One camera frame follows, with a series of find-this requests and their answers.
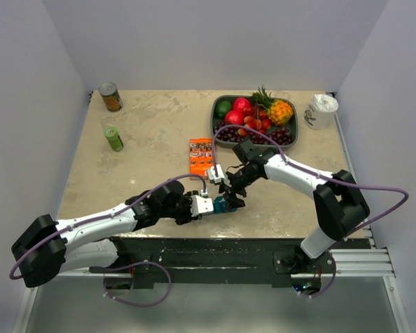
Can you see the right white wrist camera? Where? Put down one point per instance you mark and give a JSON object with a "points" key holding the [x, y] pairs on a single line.
{"points": [[216, 175]]}

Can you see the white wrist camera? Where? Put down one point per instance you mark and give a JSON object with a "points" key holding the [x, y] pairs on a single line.
{"points": [[201, 206], [216, 175]]}

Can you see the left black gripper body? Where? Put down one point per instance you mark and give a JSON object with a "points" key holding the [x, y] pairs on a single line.
{"points": [[182, 211]]}

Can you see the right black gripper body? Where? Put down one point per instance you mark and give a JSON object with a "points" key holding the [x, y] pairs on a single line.
{"points": [[239, 180]]}

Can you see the green black pill bottle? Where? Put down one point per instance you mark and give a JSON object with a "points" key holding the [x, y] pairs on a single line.
{"points": [[113, 138]]}

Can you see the aluminium frame rail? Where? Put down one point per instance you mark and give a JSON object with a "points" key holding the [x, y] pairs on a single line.
{"points": [[373, 263]]}

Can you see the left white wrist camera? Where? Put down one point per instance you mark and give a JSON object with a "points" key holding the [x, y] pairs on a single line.
{"points": [[201, 206]]}

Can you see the purple grape bunch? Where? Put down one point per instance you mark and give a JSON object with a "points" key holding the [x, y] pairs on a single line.
{"points": [[280, 135]]}

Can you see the orange cardboard box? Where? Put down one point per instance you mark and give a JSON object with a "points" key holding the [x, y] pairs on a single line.
{"points": [[200, 156]]}

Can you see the green lime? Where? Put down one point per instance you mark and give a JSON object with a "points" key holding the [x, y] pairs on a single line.
{"points": [[222, 108]]}

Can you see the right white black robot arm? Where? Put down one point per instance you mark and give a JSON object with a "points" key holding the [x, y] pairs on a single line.
{"points": [[339, 204]]}

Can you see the lower red apple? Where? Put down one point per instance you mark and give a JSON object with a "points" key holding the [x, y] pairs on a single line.
{"points": [[234, 117]]}

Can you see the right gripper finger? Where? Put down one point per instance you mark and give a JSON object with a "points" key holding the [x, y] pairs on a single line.
{"points": [[224, 189], [236, 197]]}

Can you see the gray fruit tray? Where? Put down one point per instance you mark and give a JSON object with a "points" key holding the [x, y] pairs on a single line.
{"points": [[217, 123]]}

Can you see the teal weekly pill organizer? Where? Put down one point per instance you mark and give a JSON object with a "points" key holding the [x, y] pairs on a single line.
{"points": [[219, 205]]}

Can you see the white paper towel roll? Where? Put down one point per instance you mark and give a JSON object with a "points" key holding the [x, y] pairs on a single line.
{"points": [[320, 111]]}

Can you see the tin can with fruit label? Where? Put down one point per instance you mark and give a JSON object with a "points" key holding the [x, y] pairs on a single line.
{"points": [[111, 97]]}

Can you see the toy pineapple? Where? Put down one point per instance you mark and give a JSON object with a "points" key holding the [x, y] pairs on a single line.
{"points": [[278, 111]]}

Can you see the red apple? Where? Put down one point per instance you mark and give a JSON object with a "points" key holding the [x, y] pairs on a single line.
{"points": [[240, 104], [234, 117]]}

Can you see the upper red apple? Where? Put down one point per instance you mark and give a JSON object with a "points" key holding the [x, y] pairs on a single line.
{"points": [[240, 104]]}

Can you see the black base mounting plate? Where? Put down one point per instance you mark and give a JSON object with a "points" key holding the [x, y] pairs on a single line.
{"points": [[213, 261]]}

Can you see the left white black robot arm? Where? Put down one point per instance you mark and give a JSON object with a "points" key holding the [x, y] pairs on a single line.
{"points": [[48, 246]]}

